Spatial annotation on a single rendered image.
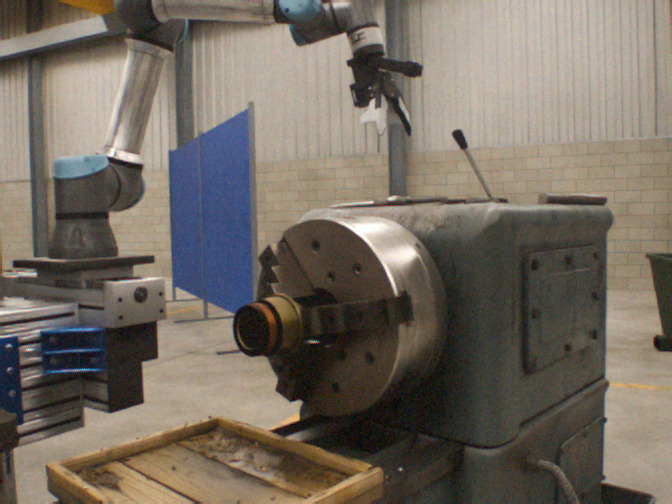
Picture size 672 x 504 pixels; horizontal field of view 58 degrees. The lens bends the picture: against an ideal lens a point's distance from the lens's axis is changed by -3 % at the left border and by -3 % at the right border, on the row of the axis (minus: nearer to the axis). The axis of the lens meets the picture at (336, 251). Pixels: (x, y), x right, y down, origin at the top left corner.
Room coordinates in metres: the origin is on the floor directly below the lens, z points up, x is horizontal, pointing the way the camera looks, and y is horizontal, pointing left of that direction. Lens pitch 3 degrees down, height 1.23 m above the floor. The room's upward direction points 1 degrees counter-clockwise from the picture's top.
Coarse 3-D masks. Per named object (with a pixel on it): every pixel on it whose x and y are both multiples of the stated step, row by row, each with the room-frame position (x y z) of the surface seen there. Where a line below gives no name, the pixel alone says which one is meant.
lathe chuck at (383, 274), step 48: (288, 240) 1.01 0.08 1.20; (336, 240) 0.94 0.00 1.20; (384, 240) 0.93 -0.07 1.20; (336, 288) 0.94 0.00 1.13; (384, 288) 0.88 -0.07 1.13; (336, 336) 1.02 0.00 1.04; (384, 336) 0.88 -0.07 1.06; (432, 336) 0.92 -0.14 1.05; (336, 384) 0.95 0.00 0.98; (384, 384) 0.88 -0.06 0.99
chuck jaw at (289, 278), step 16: (272, 256) 0.98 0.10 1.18; (288, 256) 0.99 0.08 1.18; (272, 272) 0.95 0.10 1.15; (288, 272) 0.97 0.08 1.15; (304, 272) 0.99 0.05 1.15; (272, 288) 0.92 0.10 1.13; (288, 288) 0.94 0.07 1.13; (304, 288) 0.96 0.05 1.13; (320, 288) 0.98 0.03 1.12; (304, 304) 0.98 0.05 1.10
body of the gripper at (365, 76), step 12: (372, 48) 1.36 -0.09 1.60; (348, 60) 1.40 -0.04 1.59; (360, 60) 1.39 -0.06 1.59; (360, 72) 1.39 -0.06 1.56; (372, 72) 1.37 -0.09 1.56; (384, 72) 1.36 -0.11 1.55; (360, 84) 1.37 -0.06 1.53; (372, 84) 1.36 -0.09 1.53; (384, 84) 1.35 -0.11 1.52; (360, 96) 1.37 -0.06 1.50; (372, 96) 1.36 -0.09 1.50; (384, 96) 1.37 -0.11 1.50; (396, 96) 1.39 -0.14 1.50
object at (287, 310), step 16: (256, 304) 0.86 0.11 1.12; (272, 304) 0.87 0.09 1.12; (288, 304) 0.88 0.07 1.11; (240, 320) 0.88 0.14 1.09; (256, 320) 0.91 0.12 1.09; (272, 320) 0.85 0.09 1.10; (288, 320) 0.86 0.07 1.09; (240, 336) 0.88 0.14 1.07; (256, 336) 0.90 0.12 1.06; (272, 336) 0.84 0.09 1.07; (288, 336) 0.86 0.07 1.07; (304, 336) 0.91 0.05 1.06; (256, 352) 0.85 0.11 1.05; (272, 352) 0.87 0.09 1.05; (288, 352) 0.89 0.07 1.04
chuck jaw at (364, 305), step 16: (336, 304) 0.89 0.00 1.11; (352, 304) 0.87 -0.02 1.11; (368, 304) 0.85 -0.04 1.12; (384, 304) 0.87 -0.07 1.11; (400, 304) 0.88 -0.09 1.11; (304, 320) 0.88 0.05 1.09; (320, 320) 0.88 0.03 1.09; (336, 320) 0.86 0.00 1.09; (352, 320) 0.87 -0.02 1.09; (368, 320) 0.85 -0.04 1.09; (384, 320) 0.87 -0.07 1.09; (400, 320) 0.87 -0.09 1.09
